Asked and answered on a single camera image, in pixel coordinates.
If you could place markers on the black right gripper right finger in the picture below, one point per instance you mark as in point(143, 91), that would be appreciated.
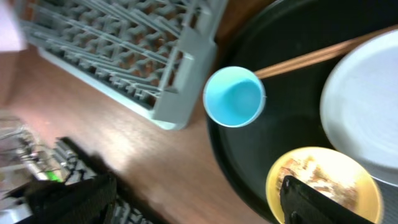
point(302, 204)

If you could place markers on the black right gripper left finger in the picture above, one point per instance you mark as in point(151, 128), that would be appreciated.
point(88, 201)

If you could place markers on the food scraps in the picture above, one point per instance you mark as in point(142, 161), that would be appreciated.
point(310, 172)

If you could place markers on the yellow bowl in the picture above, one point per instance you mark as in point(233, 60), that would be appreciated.
point(331, 173)

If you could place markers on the light blue plastic cup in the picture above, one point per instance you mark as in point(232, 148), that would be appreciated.
point(234, 97)

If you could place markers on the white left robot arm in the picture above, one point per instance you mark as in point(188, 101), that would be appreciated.
point(25, 158)

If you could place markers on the grey plastic dishwasher rack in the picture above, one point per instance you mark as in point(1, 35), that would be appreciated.
point(152, 56)

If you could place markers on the white round plate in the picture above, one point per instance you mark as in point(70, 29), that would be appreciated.
point(358, 106)

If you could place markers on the wooden chopstick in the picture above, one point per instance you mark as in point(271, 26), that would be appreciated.
point(318, 56)

